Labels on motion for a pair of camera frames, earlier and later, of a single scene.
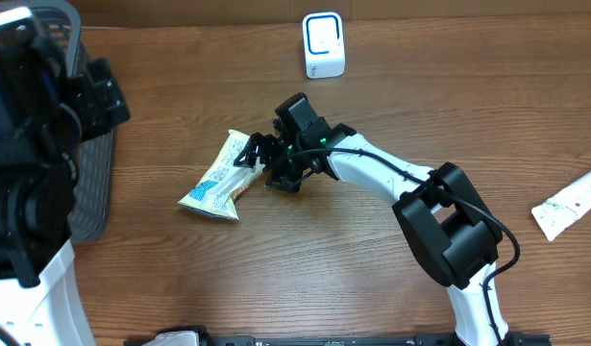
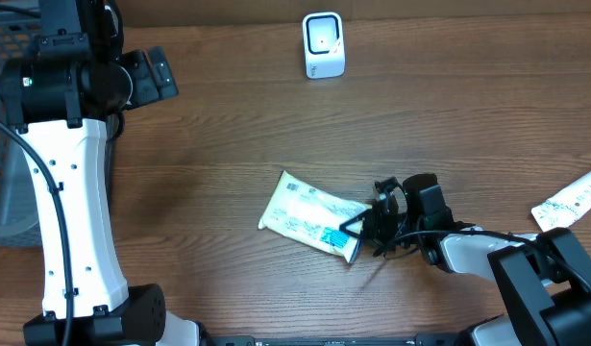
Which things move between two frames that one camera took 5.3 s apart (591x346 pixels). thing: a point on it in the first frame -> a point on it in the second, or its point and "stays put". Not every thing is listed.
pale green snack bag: (223, 181) -> (308, 212)
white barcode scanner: (324, 44) stays put
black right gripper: (282, 179) -> (369, 225)
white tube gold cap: (557, 212) stays put
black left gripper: (101, 113) -> (138, 63)
